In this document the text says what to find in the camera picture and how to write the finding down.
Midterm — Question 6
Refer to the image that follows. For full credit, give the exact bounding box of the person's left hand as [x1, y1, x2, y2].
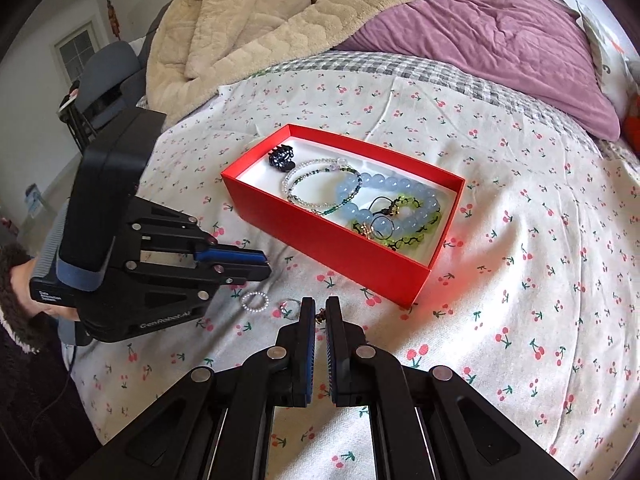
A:
[10, 260, 78, 322]

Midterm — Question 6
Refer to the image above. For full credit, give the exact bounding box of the light blue bead bracelet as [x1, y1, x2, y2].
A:
[334, 172, 443, 241]

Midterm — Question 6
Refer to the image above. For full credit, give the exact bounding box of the beige fleece blanket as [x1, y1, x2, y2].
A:
[145, 0, 463, 128]

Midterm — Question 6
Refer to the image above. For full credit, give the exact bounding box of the white printed pillow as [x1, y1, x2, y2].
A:
[577, 0, 640, 126]

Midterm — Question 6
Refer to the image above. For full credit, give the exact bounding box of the grey checked blanket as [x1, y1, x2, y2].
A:
[240, 50, 608, 161]

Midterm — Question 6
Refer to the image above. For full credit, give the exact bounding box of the red cardboard box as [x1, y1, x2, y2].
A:
[220, 123, 467, 308]

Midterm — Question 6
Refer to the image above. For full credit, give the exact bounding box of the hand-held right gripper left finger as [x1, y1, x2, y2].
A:
[65, 296, 317, 480]

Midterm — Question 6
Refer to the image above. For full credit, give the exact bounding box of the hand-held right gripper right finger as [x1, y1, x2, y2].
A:
[325, 296, 578, 480]

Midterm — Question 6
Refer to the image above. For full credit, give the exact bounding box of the white panelled window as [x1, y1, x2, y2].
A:
[54, 21, 103, 68]

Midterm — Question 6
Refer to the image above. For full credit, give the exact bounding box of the grey chair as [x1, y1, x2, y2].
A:
[60, 40, 151, 153]

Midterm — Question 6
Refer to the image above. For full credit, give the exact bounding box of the green bead bracelet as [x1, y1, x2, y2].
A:
[350, 195, 441, 251]

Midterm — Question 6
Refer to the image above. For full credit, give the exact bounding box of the red wall ornament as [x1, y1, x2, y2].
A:
[104, 0, 121, 38]

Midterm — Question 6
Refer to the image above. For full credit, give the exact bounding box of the person's left forearm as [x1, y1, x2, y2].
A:
[0, 242, 101, 466]

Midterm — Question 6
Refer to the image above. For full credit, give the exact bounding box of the purple quilt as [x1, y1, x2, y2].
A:
[332, 0, 621, 141]

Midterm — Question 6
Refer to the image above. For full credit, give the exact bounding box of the orange plush cushion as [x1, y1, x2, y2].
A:
[622, 115, 640, 151]

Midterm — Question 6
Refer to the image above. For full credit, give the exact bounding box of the dark hair claw clip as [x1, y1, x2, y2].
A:
[266, 144, 297, 173]

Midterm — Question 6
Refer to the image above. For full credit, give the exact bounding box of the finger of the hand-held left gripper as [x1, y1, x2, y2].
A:
[128, 260, 272, 306]
[125, 198, 267, 264]

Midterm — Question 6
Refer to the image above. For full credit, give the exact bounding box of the clear bead bracelet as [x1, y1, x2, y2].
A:
[281, 157, 362, 216]

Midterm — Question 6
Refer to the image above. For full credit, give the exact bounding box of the small pearl ring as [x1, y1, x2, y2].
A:
[240, 290, 271, 314]

